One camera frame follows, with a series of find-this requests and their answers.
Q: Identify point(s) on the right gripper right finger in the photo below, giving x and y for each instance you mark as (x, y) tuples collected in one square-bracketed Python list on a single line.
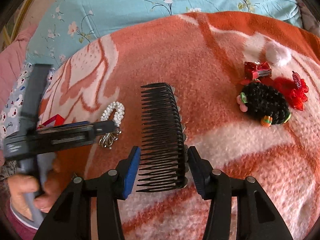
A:
[(214, 185)]

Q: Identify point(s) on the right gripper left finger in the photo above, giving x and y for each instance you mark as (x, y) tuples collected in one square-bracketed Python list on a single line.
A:
[(116, 184)]

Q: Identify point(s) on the black hair comb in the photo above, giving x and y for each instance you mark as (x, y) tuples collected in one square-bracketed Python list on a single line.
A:
[(162, 161)]

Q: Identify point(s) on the red white jewelry box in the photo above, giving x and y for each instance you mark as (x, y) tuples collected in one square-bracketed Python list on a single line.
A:
[(56, 120)]

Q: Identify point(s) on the person's left hand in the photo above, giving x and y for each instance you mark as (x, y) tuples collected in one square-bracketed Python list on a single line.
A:
[(20, 184)]

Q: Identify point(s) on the blue bear print pillow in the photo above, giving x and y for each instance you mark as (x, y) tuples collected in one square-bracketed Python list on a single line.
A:
[(10, 114)]

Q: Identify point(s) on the pink quilt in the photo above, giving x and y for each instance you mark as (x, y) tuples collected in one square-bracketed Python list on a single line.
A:
[(12, 59)]

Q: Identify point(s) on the black knitted hair accessory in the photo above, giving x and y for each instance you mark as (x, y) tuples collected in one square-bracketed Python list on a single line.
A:
[(264, 104)]

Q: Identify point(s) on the orange white patterned blanket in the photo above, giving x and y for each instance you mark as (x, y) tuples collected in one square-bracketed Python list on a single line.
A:
[(202, 56)]

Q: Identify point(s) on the red glitter bow clip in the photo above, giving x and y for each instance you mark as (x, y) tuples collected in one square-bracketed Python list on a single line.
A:
[(253, 70)]

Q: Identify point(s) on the red mesh flower clip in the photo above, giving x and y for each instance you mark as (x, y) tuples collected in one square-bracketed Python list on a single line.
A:
[(294, 90)]

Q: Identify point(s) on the turquoise floral bedsheet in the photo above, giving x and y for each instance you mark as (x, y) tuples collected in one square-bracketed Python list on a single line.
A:
[(69, 25)]

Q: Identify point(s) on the white fluffy pompom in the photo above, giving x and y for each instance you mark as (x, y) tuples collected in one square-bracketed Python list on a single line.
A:
[(277, 54)]

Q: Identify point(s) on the gold framed floral picture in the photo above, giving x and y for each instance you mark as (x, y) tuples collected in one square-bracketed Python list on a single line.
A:
[(13, 25)]

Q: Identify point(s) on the lilac patterned pillow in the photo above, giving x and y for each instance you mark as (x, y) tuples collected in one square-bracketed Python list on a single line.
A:
[(309, 21)]

